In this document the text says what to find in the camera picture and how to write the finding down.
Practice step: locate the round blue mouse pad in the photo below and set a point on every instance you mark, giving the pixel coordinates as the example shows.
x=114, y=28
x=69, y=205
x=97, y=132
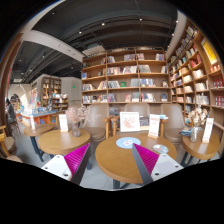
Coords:
x=127, y=142

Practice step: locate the white framed picture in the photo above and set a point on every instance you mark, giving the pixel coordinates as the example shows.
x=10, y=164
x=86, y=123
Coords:
x=129, y=122

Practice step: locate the round wooden left table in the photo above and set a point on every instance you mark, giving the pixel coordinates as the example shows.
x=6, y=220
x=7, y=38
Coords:
x=62, y=143

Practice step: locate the beige middle armchair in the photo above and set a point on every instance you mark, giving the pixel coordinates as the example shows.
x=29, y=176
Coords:
x=144, y=111

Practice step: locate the round wooden centre table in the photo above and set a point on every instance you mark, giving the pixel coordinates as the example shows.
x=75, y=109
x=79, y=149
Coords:
x=119, y=164

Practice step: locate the large wooden back bookshelf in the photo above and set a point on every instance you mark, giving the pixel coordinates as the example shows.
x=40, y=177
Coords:
x=125, y=76

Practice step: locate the left table sign card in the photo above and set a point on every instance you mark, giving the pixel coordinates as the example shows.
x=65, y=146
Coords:
x=63, y=123

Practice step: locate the round wooden table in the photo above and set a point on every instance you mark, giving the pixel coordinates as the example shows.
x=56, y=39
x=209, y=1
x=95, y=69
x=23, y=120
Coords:
x=62, y=143
x=119, y=164
x=198, y=149

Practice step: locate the blue orange display counter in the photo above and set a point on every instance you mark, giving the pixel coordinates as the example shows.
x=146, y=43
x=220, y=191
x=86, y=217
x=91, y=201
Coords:
x=39, y=118

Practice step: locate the person in dark clothes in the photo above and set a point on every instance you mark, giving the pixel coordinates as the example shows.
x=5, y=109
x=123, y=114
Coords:
x=11, y=117

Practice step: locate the far left wooden table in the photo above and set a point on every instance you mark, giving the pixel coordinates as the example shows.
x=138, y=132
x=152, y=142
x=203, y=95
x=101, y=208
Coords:
x=37, y=131

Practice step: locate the white red sign stand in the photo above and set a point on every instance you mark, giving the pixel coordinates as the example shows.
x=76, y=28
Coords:
x=154, y=122

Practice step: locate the right vase dried flowers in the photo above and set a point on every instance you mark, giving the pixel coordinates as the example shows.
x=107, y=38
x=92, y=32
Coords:
x=197, y=118

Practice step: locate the wooden chair far left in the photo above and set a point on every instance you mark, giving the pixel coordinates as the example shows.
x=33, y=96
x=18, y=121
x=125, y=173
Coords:
x=7, y=146

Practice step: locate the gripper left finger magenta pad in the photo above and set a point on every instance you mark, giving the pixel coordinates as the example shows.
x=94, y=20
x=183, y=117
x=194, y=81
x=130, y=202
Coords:
x=70, y=167

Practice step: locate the vase dried flowers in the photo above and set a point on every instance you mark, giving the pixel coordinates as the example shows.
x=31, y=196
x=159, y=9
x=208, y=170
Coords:
x=75, y=115
x=197, y=118

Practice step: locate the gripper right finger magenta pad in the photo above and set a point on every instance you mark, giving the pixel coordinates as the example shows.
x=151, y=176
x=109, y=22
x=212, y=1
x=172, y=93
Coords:
x=152, y=166

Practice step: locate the beige right armchair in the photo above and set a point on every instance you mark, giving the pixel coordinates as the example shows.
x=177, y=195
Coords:
x=175, y=123

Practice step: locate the beige left armchair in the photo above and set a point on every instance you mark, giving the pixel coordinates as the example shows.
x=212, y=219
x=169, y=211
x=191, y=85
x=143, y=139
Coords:
x=98, y=123

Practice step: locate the wooden right wall bookshelf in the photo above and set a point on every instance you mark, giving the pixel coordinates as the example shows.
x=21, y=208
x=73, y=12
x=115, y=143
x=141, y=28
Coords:
x=197, y=75

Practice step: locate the distant wooden bookshelf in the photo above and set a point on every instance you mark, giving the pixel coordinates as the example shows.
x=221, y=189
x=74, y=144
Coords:
x=47, y=89

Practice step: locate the beige armchair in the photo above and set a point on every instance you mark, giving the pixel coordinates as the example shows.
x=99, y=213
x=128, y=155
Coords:
x=98, y=123
x=175, y=123
x=144, y=111

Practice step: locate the round wooden right table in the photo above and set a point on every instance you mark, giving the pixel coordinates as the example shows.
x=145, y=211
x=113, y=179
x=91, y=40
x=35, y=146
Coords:
x=198, y=149

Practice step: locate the right table sign card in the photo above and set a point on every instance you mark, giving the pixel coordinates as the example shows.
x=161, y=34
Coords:
x=208, y=130

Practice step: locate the left vase dried flowers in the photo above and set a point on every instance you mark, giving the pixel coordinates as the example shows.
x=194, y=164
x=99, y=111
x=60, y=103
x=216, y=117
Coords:
x=75, y=115

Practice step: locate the table sign card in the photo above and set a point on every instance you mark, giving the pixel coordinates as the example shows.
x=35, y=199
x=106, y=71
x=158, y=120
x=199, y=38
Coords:
x=208, y=130
x=63, y=123

